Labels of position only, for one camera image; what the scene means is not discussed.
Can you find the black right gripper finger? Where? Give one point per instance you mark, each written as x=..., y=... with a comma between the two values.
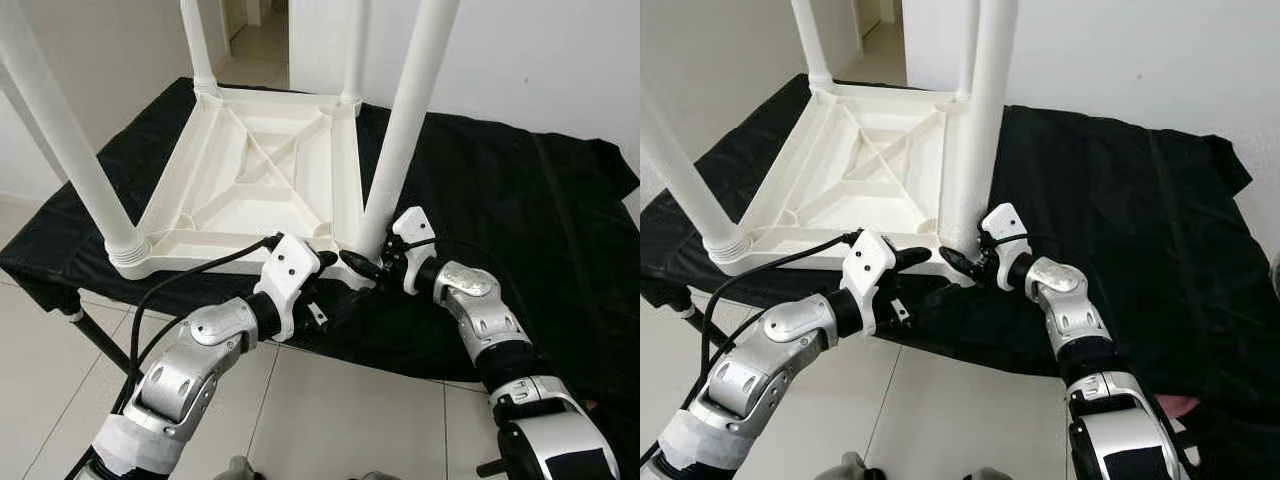
x=958, y=262
x=362, y=265

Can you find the white plastic table top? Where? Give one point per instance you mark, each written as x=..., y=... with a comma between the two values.
x=250, y=170
x=850, y=170

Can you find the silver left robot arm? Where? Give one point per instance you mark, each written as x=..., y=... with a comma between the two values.
x=760, y=370
x=180, y=380

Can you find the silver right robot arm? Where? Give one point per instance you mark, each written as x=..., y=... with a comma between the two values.
x=480, y=310
x=1075, y=310

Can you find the black table cloth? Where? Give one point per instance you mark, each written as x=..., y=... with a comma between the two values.
x=550, y=200
x=1170, y=200

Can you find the grey right robot foot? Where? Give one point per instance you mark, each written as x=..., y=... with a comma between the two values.
x=375, y=474
x=985, y=474

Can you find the black metal table leg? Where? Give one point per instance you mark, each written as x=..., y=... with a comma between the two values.
x=100, y=340
x=690, y=315
x=490, y=466

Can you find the white electric fan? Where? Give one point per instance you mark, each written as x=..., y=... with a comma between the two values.
x=1276, y=275

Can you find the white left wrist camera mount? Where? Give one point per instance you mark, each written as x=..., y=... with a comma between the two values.
x=285, y=265
x=865, y=262

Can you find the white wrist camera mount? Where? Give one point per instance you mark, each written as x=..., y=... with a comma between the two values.
x=285, y=265
x=1005, y=225
x=865, y=262
x=412, y=228

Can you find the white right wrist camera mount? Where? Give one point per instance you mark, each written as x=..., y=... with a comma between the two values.
x=1005, y=225
x=412, y=228

